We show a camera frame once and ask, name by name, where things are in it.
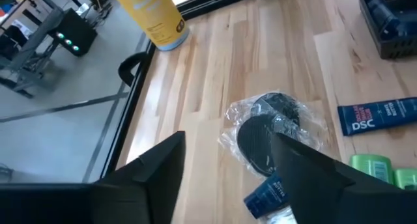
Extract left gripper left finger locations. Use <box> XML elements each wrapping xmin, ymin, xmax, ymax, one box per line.
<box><xmin>0</xmin><ymin>131</ymin><xmax>186</xmax><ymax>224</ymax></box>

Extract dark blue toiletry tube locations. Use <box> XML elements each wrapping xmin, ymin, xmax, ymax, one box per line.
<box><xmin>338</xmin><ymin>98</ymin><xmax>417</xmax><ymax>137</ymax></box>
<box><xmin>243</xmin><ymin>171</ymin><xmax>291</xmax><ymax>219</ymax></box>
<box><xmin>367</xmin><ymin>0</ymin><xmax>401</xmax><ymax>39</ymax></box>

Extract green travel bottle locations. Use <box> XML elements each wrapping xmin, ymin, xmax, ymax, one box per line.
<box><xmin>393</xmin><ymin>167</ymin><xmax>417</xmax><ymax>191</ymax></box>
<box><xmin>350</xmin><ymin>154</ymin><xmax>395</xmax><ymax>185</ymax></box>

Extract black slotted plastic basket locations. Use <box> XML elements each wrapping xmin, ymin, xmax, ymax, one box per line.
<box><xmin>356</xmin><ymin>0</ymin><xmax>417</xmax><ymax>60</ymax></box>

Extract white cotton pads bag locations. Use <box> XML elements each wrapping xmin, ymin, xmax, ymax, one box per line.
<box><xmin>266</xmin><ymin>207</ymin><xmax>297</xmax><ymax>224</ymax></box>

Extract black frame handle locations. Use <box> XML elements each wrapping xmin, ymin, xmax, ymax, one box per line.
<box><xmin>117</xmin><ymin>51</ymin><xmax>147</xmax><ymax>87</ymax></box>

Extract yellow canister white lid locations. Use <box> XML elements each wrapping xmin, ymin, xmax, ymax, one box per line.
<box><xmin>110</xmin><ymin>0</ymin><xmax>190</xmax><ymax>51</ymax></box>

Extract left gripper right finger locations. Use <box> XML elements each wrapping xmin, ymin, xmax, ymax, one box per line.
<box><xmin>270</xmin><ymin>132</ymin><xmax>417</xmax><ymax>224</ymax></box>

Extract black box green lights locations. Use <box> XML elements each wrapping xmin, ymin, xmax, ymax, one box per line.
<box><xmin>48</xmin><ymin>8</ymin><xmax>98</xmax><ymax>57</ymax></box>

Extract grey workbench frame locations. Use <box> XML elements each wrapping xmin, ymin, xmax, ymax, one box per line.
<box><xmin>0</xmin><ymin>0</ymin><xmax>65</xmax><ymax>98</ymax></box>

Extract black table frame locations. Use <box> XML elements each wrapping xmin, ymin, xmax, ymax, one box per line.
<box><xmin>99</xmin><ymin>0</ymin><xmax>261</xmax><ymax>184</ymax></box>

